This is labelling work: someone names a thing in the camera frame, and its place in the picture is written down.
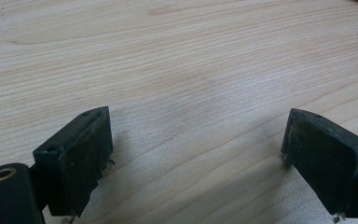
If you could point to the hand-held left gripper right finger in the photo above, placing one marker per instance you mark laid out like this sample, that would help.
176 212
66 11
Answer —
326 161

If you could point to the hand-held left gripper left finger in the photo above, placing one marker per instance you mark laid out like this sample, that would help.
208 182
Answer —
74 161

